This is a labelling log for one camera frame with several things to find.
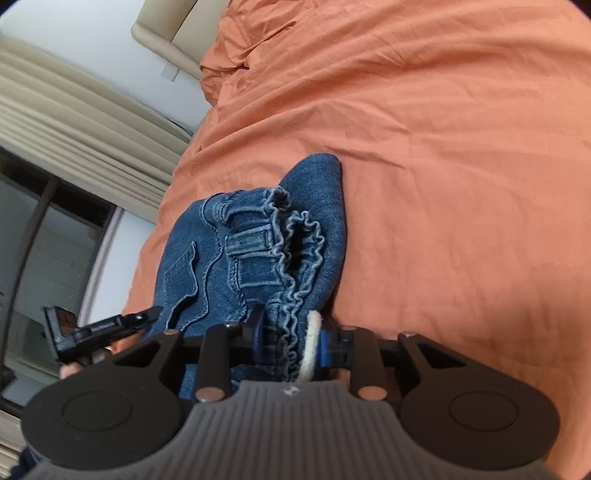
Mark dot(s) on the beige padded headboard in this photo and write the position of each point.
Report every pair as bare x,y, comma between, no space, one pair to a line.
184,32

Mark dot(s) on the blue denim pants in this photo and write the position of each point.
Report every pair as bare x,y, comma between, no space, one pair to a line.
217,258

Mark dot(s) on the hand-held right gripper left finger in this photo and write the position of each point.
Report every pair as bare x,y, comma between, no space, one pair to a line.
256,333

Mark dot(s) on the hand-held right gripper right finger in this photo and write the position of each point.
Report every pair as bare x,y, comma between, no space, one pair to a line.
325,350

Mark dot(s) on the orange bed cover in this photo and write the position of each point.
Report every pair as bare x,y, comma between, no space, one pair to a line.
438,184

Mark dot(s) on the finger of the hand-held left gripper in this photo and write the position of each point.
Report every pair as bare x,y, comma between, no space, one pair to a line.
124,319

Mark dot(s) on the person's left hand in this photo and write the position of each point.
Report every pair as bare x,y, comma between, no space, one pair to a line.
71,370

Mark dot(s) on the beige curtain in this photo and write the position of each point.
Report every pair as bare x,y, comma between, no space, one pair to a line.
83,124

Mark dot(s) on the dark window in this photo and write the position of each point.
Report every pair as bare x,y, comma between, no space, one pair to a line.
41,258

